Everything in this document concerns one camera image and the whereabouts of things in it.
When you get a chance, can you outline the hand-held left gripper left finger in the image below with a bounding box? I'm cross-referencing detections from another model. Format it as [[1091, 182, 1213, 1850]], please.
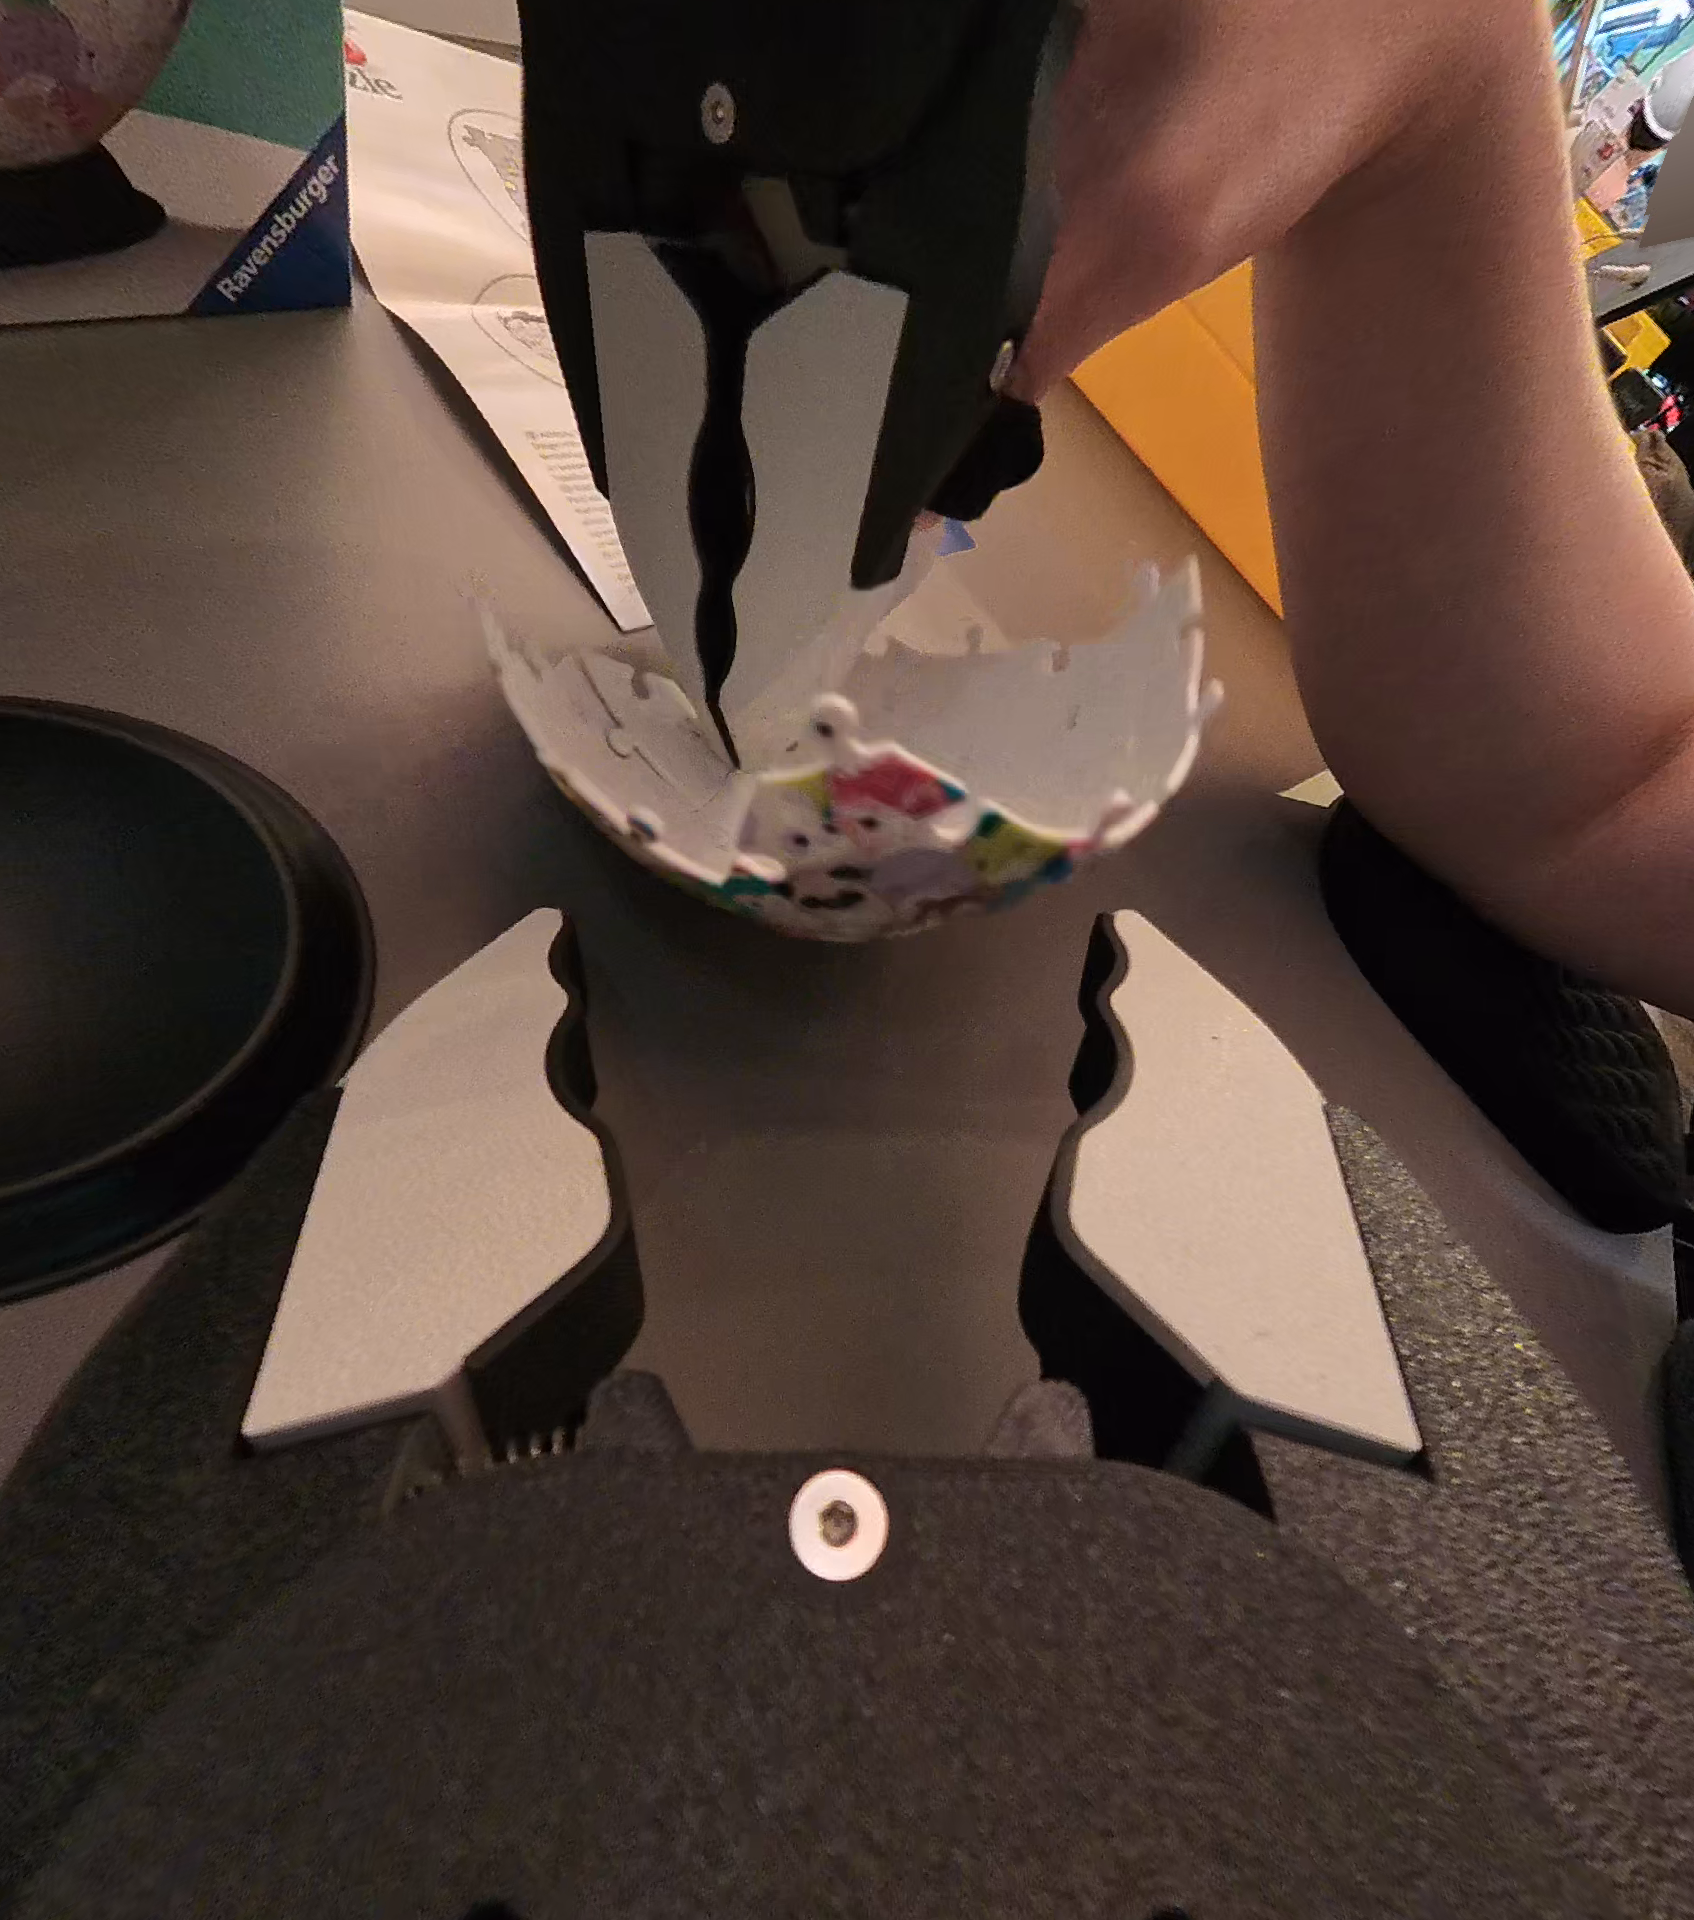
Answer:
[[240, 909, 645, 1460]]

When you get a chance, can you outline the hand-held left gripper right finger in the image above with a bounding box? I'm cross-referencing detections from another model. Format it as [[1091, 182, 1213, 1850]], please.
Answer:
[[1020, 909, 1429, 1472]]

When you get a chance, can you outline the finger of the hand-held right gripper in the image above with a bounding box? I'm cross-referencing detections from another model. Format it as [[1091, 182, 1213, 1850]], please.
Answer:
[[579, 230, 742, 752], [726, 279, 925, 752]]

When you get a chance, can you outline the assembled white puzzle section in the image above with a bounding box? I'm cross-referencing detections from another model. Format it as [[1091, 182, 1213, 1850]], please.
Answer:
[[481, 554, 1224, 939]]

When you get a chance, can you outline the person's right forearm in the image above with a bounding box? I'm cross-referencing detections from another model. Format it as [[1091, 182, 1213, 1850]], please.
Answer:
[[1253, 0, 1694, 1037]]

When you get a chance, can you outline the black round ball stand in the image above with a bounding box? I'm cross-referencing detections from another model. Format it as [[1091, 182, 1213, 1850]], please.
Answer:
[[0, 697, 379, 1322]]

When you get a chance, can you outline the colourful puzzle box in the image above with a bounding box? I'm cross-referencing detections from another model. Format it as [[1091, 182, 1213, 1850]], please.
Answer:
[[0, 0, 356, 331]]

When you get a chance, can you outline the person's right hand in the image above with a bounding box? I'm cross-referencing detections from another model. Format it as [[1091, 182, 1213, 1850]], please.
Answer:
[[992, 0, 1570, 408]]

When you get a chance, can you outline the white instruction leaflet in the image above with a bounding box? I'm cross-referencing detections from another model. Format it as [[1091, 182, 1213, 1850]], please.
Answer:
[[339, 89, 651, 632]]

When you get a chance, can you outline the black chair armrest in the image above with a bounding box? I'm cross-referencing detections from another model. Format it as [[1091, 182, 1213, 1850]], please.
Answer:
[[1321, 795, 1694, 1231]]

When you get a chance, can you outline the yellow storage bin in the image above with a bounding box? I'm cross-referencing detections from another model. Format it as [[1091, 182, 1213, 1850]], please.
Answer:
[[1076, 258, 1298, 617]]

